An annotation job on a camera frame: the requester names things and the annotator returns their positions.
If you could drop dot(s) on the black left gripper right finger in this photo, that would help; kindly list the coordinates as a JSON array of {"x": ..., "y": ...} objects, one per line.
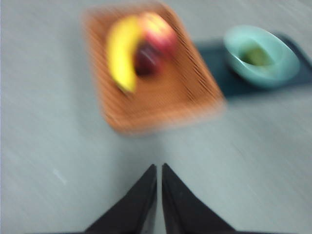
[{"x": 187, "y": 209}]

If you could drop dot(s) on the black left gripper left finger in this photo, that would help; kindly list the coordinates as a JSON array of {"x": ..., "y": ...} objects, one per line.
[{"x": 131, "y": 209}]

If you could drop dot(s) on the teal bowl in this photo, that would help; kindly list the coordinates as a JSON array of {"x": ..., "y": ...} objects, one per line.
[{"x": 268, "y": 75}]

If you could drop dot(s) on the green avocado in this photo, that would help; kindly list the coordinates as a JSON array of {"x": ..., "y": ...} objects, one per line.
[{"x": 256, "y": 57}]

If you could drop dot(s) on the brown wicker basket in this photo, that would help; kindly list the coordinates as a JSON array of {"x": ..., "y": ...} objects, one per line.
[{"x": 170, "y": 102}]

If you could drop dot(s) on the black rectangular tray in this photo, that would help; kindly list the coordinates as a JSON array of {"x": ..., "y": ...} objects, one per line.
[{"x": 212, "y": 70}]

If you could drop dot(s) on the dark purple plum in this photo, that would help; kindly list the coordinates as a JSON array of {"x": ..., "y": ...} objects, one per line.
[{"x": 147, "y": 61}]

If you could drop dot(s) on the yellow banana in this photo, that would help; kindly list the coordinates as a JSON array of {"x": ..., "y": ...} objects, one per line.
[{"x": 122, "y": 53}]

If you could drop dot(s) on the red peach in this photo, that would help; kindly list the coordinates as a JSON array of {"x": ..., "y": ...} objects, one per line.
[{"x": 161, "y": 34}]

